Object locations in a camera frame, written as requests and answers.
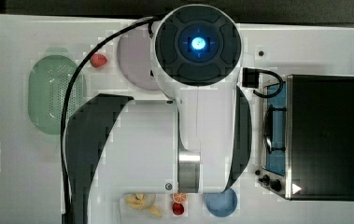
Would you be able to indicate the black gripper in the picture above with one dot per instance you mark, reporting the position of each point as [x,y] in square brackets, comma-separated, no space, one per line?
[250,78]

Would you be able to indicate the black toaster oven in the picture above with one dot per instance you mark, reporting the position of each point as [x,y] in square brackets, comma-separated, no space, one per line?
[308,139]

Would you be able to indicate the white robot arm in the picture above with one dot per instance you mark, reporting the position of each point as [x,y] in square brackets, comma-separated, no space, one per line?
[195,140]

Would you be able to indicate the lilac round plate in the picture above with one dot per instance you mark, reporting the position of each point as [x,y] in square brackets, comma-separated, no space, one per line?
[133,55]

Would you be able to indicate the blue bowl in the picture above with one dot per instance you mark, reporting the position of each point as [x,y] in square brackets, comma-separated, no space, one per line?
[221,204]

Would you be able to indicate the orange slice toy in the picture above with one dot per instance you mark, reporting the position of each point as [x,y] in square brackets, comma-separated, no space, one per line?
[179,197]

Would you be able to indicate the small red fruit toy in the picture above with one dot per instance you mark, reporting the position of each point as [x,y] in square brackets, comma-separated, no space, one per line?
[178,209]

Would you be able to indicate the red strawberry toy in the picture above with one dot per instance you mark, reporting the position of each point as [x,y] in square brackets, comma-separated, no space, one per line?
[98,60]

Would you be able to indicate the yellow banana peel toy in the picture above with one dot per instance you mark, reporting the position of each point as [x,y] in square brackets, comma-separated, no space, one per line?
[141,201]

